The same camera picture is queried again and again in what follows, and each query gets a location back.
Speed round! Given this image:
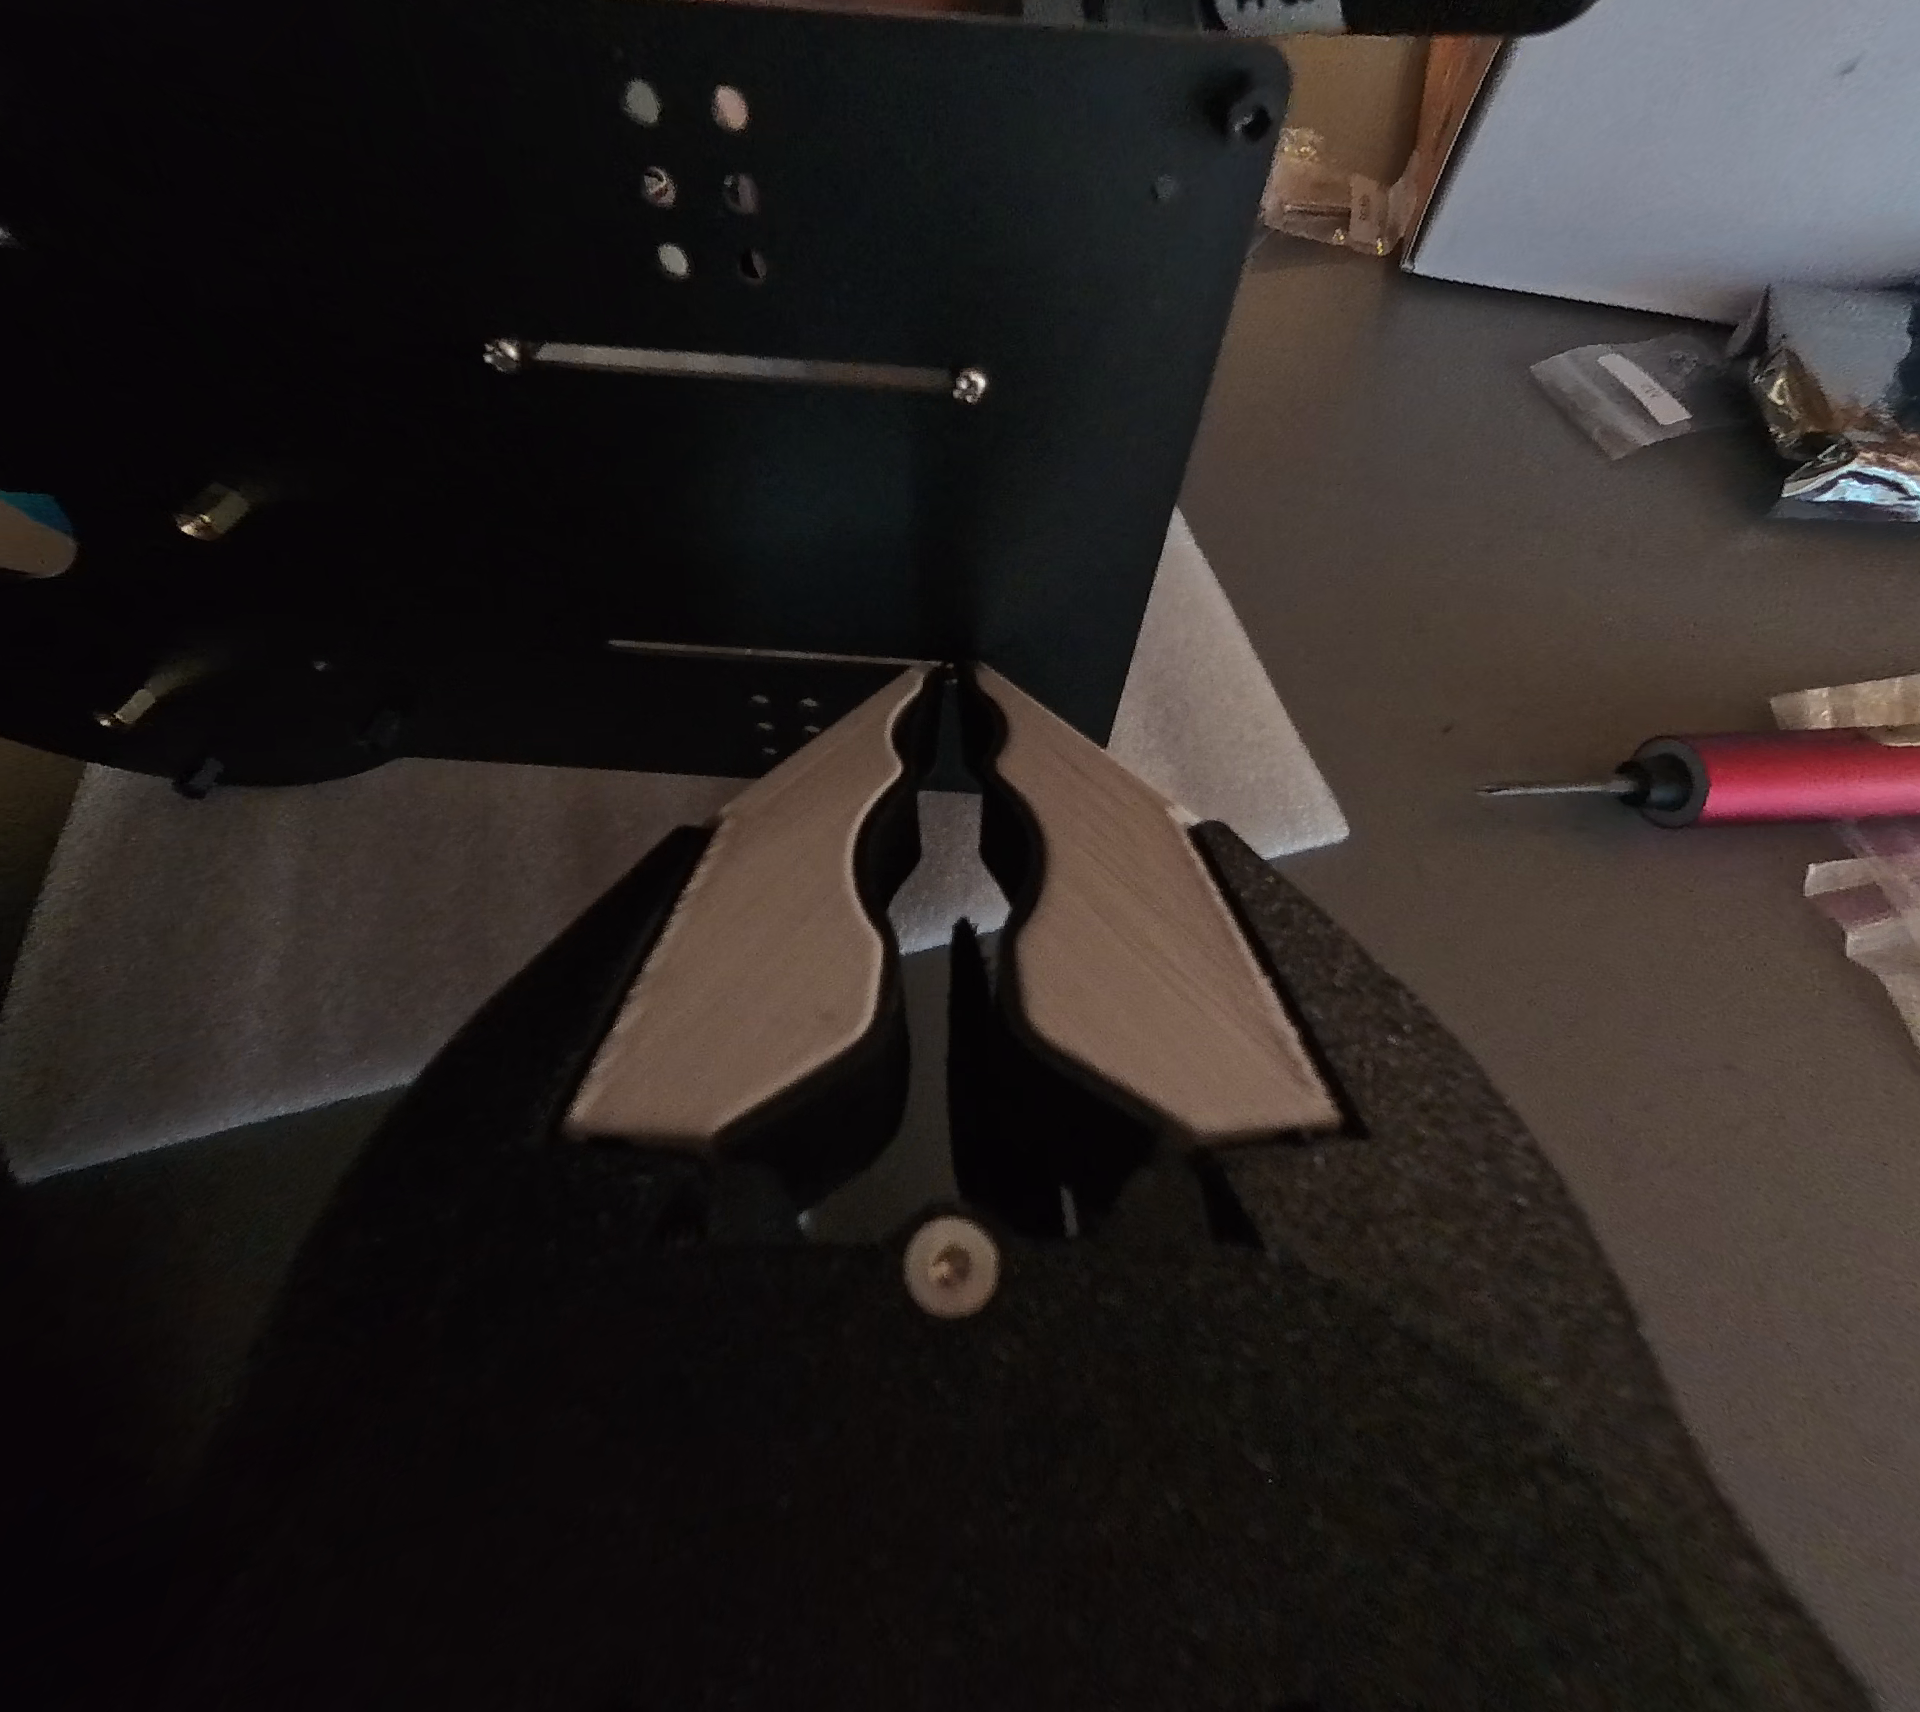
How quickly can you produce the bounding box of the dark grey desk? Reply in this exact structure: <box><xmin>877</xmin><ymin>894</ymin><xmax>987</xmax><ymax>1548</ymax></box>
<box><xmin>0</xmin><ymin>227</ymin><xmax>1920</xmax><ymax>1712</ymax></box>

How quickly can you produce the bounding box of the dark red screwdriver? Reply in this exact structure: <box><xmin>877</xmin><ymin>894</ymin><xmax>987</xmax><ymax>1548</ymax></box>
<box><xmin>1477</xmin><ymin>735</ymin><xmax>1920</xmax><ymax>833</ymax></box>

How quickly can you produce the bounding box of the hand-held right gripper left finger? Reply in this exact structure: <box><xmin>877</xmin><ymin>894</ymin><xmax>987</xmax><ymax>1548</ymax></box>
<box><xmin>566</xmin><ymin>668</ymin><xmax>951</xmax><ymax>1153</ymax></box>

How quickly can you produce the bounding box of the white foam sheet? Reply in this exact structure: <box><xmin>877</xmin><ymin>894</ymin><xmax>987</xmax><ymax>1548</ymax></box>
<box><xmin>0</xmin><ymin>509</ymin><xmax>1353</xmax><ymax>1187</ymax></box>

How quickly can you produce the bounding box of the blue toy robot arm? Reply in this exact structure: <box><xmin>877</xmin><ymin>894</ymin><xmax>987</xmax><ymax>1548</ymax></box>
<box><xmin>0</xmin><ymin>0</ymin><xmax>1296</xmax><ymax>803</ymax></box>

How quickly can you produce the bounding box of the dark foil bag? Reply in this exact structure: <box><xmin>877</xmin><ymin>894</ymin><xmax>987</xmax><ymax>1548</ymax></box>
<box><xmin>1724</xmin><ymin>284</ymin><xmax>1920</xmax><ymax>530</ymax></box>

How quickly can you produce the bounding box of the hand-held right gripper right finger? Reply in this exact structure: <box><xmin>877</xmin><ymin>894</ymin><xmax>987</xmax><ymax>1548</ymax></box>
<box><xmin>961</xmin><ymin>667</ymin><xmax>1342</xmax><ymax>1148</ymax></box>

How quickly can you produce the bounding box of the white and orange cardboard box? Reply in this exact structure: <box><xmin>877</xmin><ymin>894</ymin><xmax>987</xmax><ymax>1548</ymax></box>
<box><xmin>1274</xmin><ymin>0</ymin><xmax>1920</xmax><ymax>326</ymax></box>

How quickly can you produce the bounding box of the group of clear screw bags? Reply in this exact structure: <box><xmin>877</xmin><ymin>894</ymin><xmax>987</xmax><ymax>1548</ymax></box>
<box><xmin>1267</xmin><ymin>129</ymin><xmax>1754</xmax><ymax>464</ymax></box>

